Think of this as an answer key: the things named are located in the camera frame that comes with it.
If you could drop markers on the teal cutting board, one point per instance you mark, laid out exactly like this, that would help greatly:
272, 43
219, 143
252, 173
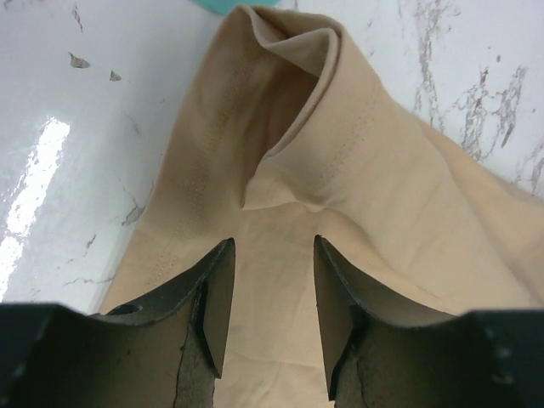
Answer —
223, 7

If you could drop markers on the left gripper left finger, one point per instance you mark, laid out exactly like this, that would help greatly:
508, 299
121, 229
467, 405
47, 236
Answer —
165, 348

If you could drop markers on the beige t shirt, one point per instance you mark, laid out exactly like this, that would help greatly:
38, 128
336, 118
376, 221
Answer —
286, 133

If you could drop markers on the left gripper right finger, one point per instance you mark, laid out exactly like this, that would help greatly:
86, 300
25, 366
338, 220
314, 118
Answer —
381, 349

